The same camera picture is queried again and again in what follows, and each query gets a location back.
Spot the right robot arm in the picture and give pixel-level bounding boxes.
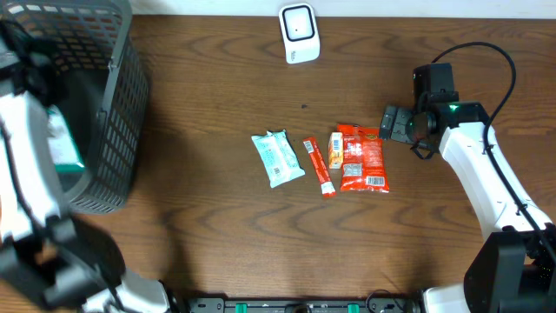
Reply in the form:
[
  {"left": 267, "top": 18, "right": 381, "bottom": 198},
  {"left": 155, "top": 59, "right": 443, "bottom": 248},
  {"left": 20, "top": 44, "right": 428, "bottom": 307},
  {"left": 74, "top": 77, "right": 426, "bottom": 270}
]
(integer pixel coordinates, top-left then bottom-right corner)
[{"left": 379, "top": 63, "right": 555, "bottom": 312}]

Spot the red snack bag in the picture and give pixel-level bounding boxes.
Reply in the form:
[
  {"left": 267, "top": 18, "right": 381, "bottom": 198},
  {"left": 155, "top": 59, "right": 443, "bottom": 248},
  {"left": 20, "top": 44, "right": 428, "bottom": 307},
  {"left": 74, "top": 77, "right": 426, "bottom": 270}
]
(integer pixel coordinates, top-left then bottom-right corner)
[{"left": 337, "top": 124, "right": 390, "bottom": 193}]

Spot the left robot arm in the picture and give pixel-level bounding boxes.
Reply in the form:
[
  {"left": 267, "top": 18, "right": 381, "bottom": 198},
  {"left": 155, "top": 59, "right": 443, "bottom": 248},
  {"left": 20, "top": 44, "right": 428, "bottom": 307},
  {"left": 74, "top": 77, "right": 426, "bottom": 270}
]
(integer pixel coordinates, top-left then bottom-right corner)
[{"left": 1, "top": 20, "right": 174, "bottom": 312}]

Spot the grey plastic mesh basket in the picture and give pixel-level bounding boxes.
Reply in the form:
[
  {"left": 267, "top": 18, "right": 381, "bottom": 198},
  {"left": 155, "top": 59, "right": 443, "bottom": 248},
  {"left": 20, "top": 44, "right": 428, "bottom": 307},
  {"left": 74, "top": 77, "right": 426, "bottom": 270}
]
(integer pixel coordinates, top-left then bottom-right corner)
[{"left": 1, "top": 0, "right": 149, "bottom": 214}]

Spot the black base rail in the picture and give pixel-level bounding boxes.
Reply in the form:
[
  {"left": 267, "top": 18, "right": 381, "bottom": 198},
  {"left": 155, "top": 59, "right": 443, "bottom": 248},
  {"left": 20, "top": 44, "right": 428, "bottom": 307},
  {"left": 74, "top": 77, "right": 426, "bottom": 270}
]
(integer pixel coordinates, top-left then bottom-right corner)
[{"left": 187, "top": 294, "right": 423, "bottom": 313}]

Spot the white barcode scanner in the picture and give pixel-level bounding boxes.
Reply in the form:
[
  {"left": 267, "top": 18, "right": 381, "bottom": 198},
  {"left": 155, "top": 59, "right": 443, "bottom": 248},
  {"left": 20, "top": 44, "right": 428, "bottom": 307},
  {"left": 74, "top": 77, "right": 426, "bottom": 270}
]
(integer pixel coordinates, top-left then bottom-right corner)
[{"left": 278, "top": 3, "right": 321, "bottom": 64}]

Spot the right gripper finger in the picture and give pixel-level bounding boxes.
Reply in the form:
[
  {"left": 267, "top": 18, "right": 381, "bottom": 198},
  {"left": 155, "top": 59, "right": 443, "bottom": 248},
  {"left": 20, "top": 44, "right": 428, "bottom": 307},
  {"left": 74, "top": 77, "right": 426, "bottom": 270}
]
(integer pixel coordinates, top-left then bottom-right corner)
[
  {"left": 379, "top": 105, "right": 398, "bottom": 140},
  {"left": 390, "top": 108, "right": 414, "bottom": 143}
]

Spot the green and white package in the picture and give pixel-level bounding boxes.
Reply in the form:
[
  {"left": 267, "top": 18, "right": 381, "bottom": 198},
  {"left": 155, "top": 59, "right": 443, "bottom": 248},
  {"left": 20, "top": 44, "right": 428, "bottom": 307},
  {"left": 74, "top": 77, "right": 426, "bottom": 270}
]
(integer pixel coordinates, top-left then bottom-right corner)
[{"left": 47, "top": 106, "right": 85, "bottom": 173}]

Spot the orange and white snack packet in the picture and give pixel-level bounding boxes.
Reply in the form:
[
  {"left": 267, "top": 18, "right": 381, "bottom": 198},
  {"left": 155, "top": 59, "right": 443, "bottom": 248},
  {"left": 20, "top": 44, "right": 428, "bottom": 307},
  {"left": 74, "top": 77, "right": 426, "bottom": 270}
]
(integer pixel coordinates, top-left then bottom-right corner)
[{"left": 328, "top": 132, "right": 344, "bottom": 170}]

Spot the red and white snack packet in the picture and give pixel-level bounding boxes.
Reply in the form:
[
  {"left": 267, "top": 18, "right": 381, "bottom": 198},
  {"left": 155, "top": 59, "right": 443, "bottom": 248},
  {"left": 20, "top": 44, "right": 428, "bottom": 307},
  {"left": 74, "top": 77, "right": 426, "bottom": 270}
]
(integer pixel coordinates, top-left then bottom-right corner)
[{"left": 303, "top": 137, "right": 336, "bottom": 197}]

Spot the light green wipes pack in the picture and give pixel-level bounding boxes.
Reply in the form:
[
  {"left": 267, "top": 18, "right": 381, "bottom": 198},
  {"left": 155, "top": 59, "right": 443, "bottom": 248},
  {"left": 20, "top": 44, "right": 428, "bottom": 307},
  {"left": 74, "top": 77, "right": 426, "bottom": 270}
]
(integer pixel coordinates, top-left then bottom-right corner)
[{"left": 251, "top": 130, "right": 305, "bottom": 188}]

